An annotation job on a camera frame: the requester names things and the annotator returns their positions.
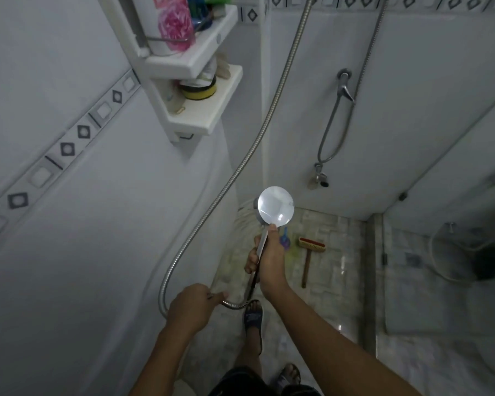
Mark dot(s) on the person's left hand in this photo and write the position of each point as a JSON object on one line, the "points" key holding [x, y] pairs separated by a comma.
{"points": [[189, 307]]}

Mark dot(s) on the person's right hand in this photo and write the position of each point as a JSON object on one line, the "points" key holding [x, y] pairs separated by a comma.
{"points": [[272, 263]]}

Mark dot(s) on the person's right thumb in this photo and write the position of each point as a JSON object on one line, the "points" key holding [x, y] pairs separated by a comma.
{"points": [[272, 235]]}

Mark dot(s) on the person's left thumb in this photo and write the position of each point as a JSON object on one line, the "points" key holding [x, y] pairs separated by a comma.
{"points": [[217, 297]]}

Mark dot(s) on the chrome round shower head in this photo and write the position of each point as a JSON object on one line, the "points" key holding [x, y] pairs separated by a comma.
{"points": [[276, 204]]}

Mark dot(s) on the person's right forearm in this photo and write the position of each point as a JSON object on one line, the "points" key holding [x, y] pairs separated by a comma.
{"points": [[334, 346]]}

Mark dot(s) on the person's left forearm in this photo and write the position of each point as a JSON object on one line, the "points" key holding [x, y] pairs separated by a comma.
{"points": [[165, 358]]}

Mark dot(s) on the small blue purple toy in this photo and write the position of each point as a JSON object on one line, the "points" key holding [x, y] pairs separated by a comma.
{"points": [[284, 239]]}

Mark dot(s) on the black left sandal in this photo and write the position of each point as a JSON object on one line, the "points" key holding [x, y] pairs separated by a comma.
{"points": [[253, 317]]}

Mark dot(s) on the black sandal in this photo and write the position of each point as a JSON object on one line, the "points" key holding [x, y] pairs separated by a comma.
{"points": [[286, 377], [253, 317]]}

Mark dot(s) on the black shorts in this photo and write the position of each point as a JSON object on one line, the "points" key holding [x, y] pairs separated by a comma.
{"points": [[239, 383]]}

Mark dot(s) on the black right sandal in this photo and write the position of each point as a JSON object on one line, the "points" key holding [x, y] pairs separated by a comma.
{"points": [[286, 377]]}

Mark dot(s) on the white plastic corner shelf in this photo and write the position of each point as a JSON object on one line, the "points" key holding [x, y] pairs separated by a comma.
{"points": [[189, 119]]}

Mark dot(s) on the yellow black round jar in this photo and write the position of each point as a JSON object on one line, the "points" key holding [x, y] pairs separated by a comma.
{"points": [[198, 90]]}

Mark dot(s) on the white squeeze tube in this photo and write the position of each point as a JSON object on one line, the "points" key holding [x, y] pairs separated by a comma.
{"points": [[208, 72]]}

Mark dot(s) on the beige plastic bottle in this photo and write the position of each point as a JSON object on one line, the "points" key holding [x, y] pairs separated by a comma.
{"points": [[223, 66]]}

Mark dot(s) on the black waste bin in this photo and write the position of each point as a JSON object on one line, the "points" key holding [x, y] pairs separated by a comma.
{"points": [[491, 263]]}

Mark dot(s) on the blue plastic bottle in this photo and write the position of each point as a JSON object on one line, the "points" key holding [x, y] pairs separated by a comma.
{"points": [[198, 12]]}

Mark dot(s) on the white pink floral bottle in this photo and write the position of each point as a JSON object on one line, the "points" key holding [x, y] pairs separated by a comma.
{"points": [[169, 20]]}

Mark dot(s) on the small chrome wall tap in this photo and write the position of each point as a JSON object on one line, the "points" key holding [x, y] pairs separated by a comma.
{"points": [[319, 177]]}

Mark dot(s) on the chrome wall faucet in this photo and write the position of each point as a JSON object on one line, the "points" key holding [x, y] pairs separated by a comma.
{"points": [[345, 84]]}

